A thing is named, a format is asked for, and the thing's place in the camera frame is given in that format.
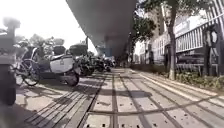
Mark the row of parked motorcycles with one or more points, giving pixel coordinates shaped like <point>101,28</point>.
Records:
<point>95,62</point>

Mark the grey paved sidewalk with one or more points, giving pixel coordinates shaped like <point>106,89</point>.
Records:
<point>126,100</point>

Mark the elevated concrete viaduct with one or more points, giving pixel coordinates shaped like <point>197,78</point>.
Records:
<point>105,23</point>

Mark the white scooter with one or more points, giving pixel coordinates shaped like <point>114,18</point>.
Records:
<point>61,65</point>

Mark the tree with pale trunk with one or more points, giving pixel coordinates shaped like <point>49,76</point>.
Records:
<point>171,50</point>

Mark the pale kerb strip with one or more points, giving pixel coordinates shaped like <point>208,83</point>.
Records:
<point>180,86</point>

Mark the building with white fence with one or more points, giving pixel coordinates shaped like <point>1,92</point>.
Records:
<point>191,40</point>

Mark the bicycle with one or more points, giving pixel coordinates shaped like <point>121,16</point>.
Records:
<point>28,70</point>

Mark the low green hedge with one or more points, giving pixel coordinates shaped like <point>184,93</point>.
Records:
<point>200,80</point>

